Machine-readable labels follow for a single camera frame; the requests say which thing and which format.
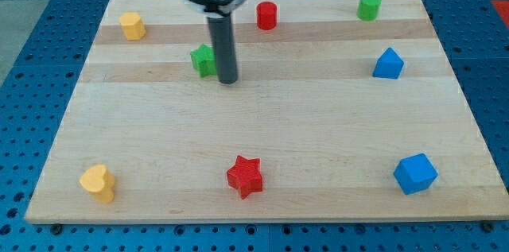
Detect blue cube block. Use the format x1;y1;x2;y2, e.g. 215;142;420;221
393;153;438;195

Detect red cylinder block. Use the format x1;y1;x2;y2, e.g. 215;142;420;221
256;2;278;30

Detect green cylinder block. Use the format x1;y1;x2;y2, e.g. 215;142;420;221
356;0;382;21

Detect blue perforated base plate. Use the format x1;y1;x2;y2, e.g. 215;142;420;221
1;0;508;251

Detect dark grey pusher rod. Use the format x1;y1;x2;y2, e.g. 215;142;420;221
207;15;238;84

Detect red star block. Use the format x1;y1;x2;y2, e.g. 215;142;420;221
227;155;263;200

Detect blue triangular prism block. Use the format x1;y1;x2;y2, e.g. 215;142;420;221
372;48;405;79

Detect yellow heart block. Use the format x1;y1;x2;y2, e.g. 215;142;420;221
79;164;115;204

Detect green star block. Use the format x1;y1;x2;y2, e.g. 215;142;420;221
190;44;217;78

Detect light wooden board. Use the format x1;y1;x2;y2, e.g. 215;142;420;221
25;0;508;224

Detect yellow hexagon block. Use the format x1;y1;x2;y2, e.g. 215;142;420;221
119;12;146;41

